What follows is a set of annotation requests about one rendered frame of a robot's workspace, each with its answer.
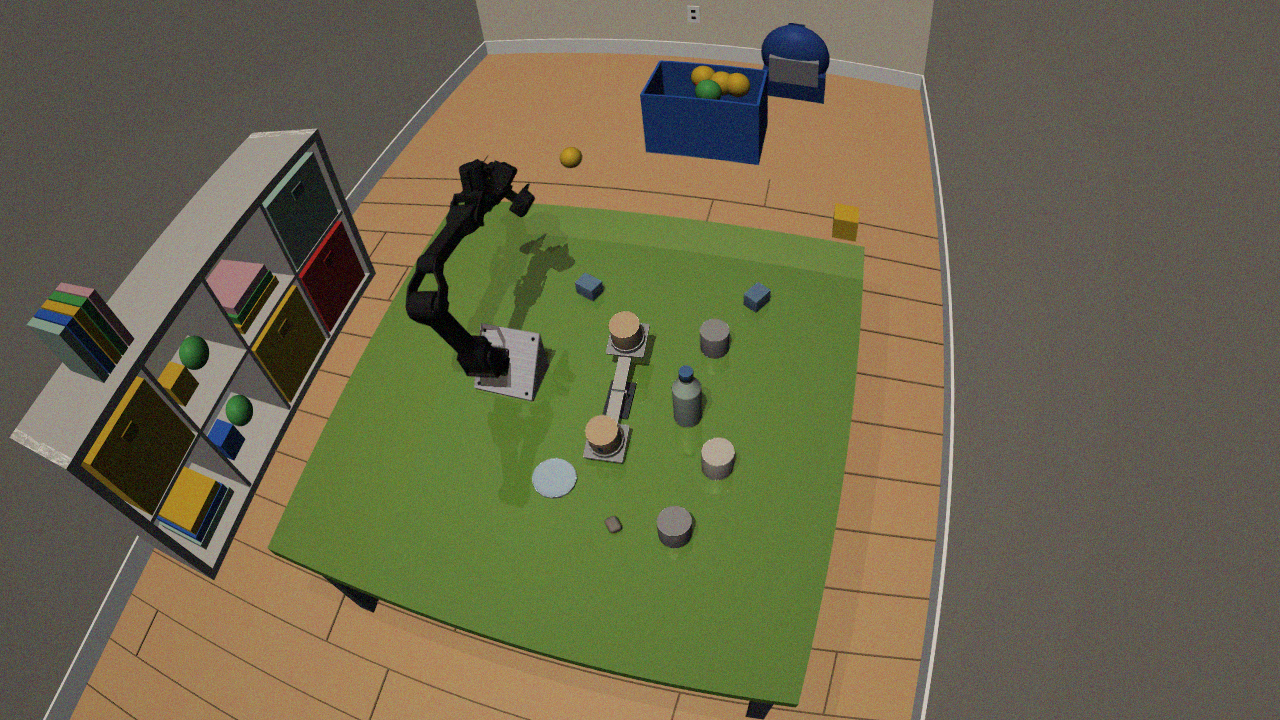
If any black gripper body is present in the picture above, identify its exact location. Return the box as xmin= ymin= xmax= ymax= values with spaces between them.
xmin=485 ymin=184 xmax=535 ymax=217

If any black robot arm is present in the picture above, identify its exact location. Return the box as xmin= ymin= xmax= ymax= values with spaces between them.
xmin=404 ymin=160 xmax=517 ymax=377

